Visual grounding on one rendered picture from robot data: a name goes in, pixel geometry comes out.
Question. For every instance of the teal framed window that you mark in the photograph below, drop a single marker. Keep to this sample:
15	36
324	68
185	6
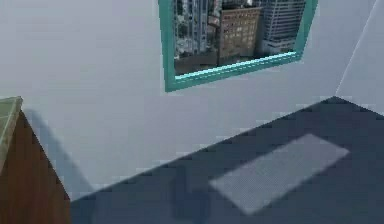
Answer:
233	36

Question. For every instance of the brown cupboard with green top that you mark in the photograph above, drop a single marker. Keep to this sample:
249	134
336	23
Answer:
26	173

